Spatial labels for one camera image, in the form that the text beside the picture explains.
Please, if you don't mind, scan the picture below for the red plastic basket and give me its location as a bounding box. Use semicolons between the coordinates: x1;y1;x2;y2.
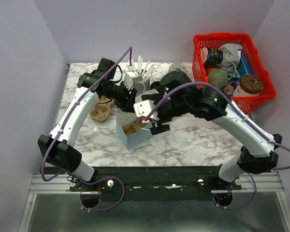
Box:
192;33;277;118

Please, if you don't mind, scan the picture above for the brown lidded dessert cup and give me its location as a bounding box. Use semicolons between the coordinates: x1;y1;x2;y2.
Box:
233;74;264;97

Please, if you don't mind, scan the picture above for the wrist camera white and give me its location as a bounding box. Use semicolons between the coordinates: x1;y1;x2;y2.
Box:
123;71;143;89
133;100;159;121

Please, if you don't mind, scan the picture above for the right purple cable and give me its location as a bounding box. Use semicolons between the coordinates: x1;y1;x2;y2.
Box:
145;81;290;211

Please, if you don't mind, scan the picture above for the green netted melon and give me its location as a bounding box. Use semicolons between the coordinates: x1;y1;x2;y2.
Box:
207;69;228;89

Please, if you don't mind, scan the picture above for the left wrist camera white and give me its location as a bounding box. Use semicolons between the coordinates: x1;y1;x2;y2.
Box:
123;71;143;89

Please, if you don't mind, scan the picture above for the grey wrapped paper roll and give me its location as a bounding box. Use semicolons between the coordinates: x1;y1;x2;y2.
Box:
168;63;188;73

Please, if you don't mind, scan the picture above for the black instant noodle cup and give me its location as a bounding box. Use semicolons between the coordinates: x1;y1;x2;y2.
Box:
201;47;224;66

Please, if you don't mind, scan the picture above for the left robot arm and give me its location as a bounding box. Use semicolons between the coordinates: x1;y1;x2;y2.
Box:
38;58;137;191

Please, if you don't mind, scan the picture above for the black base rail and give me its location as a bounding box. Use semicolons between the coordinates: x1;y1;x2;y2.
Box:
40;165;245;202

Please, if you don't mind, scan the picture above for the blue box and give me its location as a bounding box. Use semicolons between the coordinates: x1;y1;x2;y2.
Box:
237;52;254;77

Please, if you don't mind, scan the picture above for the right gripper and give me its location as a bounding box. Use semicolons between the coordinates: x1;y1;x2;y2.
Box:
141;93;189;135

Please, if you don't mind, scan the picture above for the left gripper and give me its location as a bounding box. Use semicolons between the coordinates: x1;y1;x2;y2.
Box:
102;81;138;114

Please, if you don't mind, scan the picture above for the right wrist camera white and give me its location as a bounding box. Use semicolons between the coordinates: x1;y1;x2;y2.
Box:
133;100;159;121

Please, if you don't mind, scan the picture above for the blue paper bag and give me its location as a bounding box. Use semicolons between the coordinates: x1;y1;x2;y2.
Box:
116;88;160;150

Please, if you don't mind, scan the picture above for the red bull can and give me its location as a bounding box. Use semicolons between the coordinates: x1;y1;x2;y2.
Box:
224;82;238;95

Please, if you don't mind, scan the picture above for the stack of black lids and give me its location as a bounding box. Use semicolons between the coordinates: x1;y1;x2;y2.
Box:
150;81;160;93

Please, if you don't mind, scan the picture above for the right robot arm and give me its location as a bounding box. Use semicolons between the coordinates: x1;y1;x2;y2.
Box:
133;71;282;189

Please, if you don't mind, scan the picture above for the brown cardboard cup carrier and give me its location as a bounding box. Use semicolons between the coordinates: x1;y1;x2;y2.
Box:
122;118;148;136

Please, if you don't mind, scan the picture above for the grey foil snack bag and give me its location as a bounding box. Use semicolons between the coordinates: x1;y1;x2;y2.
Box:
218;43;243;74

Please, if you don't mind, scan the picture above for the orange fruit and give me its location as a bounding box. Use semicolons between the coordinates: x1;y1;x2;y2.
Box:
205;67;217;76

